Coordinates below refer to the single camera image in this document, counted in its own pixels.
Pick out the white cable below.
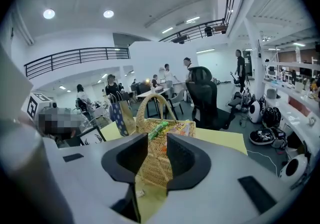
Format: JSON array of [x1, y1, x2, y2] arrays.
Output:
[[246, 150, 278, 176]]

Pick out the orange snack packet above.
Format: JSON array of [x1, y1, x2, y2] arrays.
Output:
[[159, 120, 193, 154]]

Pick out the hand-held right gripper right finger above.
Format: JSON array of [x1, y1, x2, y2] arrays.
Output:
[[142, 133, 305, 224]]

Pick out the black office chair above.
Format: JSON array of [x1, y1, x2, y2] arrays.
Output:
[[186, 66, 237, 131]]

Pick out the white black round robot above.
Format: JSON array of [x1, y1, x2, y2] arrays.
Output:
[[279, 154, 310, 185], [249, 101, 264, 124]]

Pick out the two-tier wicker basket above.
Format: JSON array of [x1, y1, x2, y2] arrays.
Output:
[[134, 93, 198, 187]]

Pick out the black gift bag gold dots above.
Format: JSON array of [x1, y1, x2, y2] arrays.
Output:
[[109, 92, 137, 136]]

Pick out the white long counter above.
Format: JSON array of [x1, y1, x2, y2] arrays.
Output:
[[262, 77, 320, 148]]

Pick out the black round robot shell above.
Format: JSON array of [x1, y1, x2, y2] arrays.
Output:
[[249, 127, 288, 149], [262, 106, 283, 128]]

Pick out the black deer picture frame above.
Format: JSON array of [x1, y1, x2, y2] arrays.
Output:
[[79, 126, 107, 146]]

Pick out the black balcony railing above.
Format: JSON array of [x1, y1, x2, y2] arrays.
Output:
[[23, 47, 132, 80], [158, 19, 229, 43]]

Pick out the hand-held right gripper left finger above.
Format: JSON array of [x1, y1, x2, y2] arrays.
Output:
[[43, 134, 149, 224]]

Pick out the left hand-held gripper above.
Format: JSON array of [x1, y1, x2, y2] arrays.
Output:
[[24, 92, 84, 141]]

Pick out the yellow tablecloth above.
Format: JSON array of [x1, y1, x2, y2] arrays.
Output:
[[99, 117, 249, 222]]

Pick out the green candy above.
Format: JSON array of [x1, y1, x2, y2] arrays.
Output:
[[147, 121, 170, 141]]

